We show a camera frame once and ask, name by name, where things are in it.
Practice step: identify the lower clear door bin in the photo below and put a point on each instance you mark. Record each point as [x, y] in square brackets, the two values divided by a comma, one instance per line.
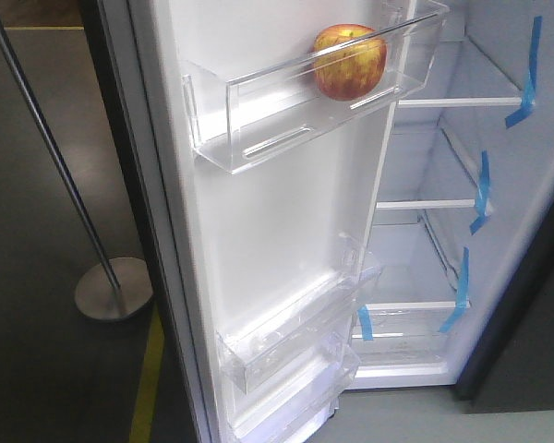
[303, 394]

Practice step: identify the red yellow apple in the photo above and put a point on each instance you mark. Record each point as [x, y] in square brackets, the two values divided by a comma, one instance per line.
[354, 71]

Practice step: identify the middle clear door bin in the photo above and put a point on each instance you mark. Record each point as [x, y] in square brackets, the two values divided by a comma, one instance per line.
[266, 345]

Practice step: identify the upper clear door bin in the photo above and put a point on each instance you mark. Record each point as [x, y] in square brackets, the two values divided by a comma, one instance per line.
[238, 123]

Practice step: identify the blue tape strip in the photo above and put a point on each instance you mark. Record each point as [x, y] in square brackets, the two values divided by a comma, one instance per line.
[461, 297]
[365, 323]
[482, 195]
[528, 98]

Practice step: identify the grey fridge body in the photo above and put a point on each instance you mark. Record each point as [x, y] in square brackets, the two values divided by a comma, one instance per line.
[464, 227]

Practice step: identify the fridge door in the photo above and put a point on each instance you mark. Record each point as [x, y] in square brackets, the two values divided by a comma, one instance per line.
[223, 249]

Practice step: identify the clear door bin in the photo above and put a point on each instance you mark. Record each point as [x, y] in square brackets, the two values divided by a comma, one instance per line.
[303, 394]
[238, 123]
[266, 345]

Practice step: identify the matte silver stanchion post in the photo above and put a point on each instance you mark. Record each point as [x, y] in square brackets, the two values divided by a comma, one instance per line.
[114, 289]

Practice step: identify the clear crisper drawer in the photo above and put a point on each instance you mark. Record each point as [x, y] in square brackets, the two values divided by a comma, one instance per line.
[402, 336]

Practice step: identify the glass fridge shelf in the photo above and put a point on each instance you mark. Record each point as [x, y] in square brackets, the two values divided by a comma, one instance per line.
[419, 253]
[462, 76]
[422, 170]

